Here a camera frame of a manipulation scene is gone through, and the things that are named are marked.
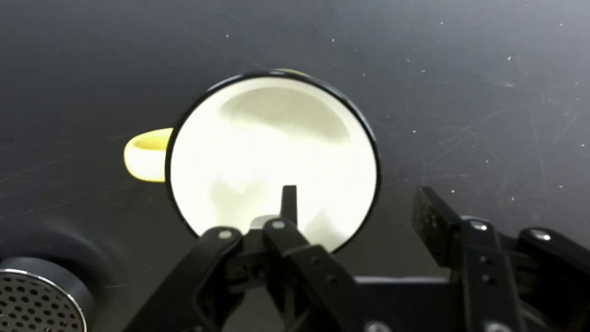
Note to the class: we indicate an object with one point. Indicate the yellow mug with white inside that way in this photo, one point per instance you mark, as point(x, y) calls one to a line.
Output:
point(271, 153)

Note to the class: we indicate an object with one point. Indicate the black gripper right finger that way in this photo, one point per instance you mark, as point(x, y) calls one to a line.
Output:
point(477, 273)

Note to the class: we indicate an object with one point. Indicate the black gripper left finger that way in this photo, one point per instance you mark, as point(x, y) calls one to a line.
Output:
point(289, 260)

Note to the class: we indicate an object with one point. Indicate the small round black drip tray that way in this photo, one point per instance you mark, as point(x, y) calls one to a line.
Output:
point(31, 300)

